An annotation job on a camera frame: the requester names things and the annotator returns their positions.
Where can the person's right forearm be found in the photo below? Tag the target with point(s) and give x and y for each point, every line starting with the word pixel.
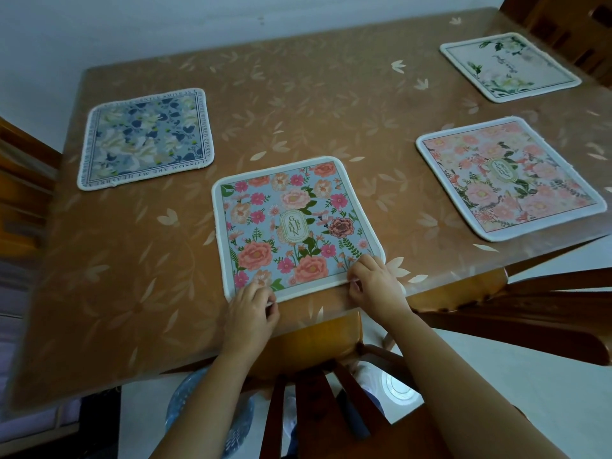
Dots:
pixel 471 384

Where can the pink floral mat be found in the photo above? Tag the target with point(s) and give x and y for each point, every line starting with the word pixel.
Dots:
pixel 509 179

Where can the wooden chair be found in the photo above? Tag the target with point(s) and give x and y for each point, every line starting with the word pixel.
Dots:
pixel 569 28
pixel 24 186
pixel 507 310
pixel 315 377

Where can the blue plastic stool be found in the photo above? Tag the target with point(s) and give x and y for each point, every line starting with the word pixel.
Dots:
pixel 191 401

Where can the person's right hand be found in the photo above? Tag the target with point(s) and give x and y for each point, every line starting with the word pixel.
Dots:
pixel 377 287

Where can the person's left hand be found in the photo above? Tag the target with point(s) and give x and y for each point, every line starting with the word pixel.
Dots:
pixel 249 316

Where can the person's right fingers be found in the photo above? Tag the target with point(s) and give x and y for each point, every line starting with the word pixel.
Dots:
pixel 359 274

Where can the transparent floral tablecloth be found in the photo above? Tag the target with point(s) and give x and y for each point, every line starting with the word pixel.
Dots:
pixel 296 186

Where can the blue and white floral mat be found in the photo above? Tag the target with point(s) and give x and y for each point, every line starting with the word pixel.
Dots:
pixel 143 138

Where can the white mat with green leaves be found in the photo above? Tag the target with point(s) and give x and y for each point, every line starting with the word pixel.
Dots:
pixel 509 66

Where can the blue mat with pink flowers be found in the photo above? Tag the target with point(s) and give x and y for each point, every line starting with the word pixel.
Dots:
pixel 296 224

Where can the person's left thumb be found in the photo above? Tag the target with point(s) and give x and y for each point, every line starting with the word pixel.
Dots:
pixel 272 314

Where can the person's left forearm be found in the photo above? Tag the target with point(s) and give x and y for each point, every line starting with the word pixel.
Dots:
pixel 210 406

